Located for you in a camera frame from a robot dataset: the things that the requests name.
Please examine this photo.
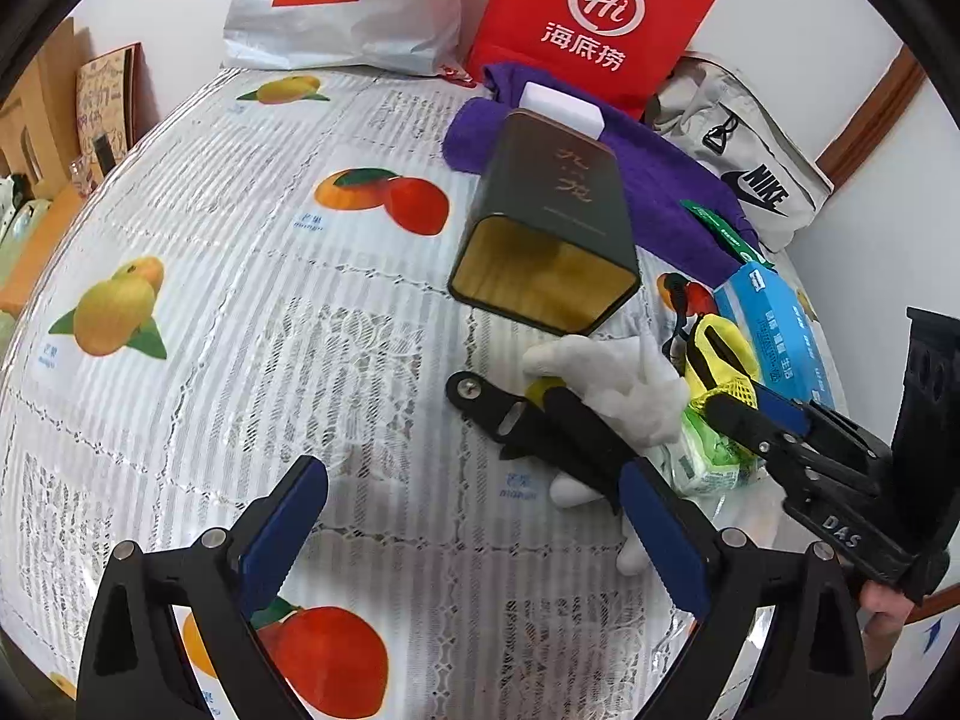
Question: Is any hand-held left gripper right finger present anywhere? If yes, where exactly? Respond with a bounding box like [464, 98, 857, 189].
[619, 457, 875, 720]

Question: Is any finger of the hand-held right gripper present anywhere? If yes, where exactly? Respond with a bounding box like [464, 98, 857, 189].
[750, 379, 833, 443]
[705, 390, 807, 481]

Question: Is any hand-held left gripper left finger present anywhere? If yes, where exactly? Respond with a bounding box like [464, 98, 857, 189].
[75, 454, 331, 720]

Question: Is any green and white tissue pack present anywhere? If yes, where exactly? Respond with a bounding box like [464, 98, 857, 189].
[660, 401, 766, 496]

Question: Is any yellow pouch with black strap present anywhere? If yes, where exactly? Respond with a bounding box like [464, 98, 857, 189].
[686, 315, 758, 410]

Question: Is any black watch strap with holes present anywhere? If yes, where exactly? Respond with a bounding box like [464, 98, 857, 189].
[541, 388, 642, 517]

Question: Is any person's right hand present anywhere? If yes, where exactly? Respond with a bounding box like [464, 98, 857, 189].
[859, 581, 920, 650]

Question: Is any blue tissue packet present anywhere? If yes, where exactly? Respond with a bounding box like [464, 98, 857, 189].
[712, 262, 837, 406]

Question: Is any green serrated sachet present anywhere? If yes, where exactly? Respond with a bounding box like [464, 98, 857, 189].
[679, 199, 773, 267]

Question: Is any purple towel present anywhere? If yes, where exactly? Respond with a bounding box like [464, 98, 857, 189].
[442, 60, 762, 282]

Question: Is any dark green tin box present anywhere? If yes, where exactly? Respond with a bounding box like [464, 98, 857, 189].
[448, 109, 642, 337]

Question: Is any grey backpack with black logo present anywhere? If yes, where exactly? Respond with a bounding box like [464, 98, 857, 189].
[645, 52, 835, 252]

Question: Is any small white box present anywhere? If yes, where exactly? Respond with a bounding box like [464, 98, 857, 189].
[521, 81, 605, 142]

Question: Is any wooden furniture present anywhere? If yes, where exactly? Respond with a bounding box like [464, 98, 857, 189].
[0, 180, 87, 316]

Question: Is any white green-patterned object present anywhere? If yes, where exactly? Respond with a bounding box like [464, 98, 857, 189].
[0, 172, 50, 245]

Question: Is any brown printed paper bag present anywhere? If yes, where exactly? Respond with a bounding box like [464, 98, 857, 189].
[71, 41, 147, 196]

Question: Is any red paper bag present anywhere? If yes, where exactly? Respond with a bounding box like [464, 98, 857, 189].
[465, 0, 725, 121]

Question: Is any brown cardboard box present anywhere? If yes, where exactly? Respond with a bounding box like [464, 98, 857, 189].
[0, 19, 80, 188]

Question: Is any white plastic shopping bag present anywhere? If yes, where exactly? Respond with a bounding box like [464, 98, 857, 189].
[221, 0, 462, 80]

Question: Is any black watch strap with pin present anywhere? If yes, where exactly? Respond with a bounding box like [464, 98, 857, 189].
[446, 371, 548, 462]

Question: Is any wooden door frame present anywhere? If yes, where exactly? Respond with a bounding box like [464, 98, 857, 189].
[814, 45, 927, 181]

